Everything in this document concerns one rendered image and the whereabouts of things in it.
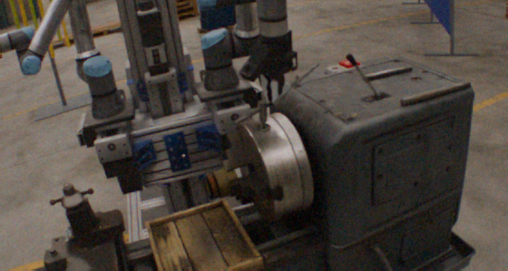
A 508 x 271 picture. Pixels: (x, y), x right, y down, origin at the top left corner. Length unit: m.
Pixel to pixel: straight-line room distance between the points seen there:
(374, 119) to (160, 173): 1.03
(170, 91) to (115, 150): 0.38
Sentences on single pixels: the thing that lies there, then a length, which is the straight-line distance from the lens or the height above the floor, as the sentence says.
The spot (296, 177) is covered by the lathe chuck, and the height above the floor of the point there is 1.12.
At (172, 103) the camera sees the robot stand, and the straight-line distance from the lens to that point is 1.87.
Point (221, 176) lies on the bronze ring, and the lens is 1.23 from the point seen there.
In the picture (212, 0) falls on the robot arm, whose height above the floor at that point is 1.61.
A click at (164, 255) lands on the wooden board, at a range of 1.36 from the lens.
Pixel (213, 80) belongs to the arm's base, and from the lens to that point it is 1.75.
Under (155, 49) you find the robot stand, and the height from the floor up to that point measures 1.36.
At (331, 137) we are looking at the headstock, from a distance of 1.12.
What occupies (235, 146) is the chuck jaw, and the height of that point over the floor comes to 1.17.
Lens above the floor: 1.75
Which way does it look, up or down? 25 degrees down
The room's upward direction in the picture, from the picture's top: 8 degrees counter-clockwise
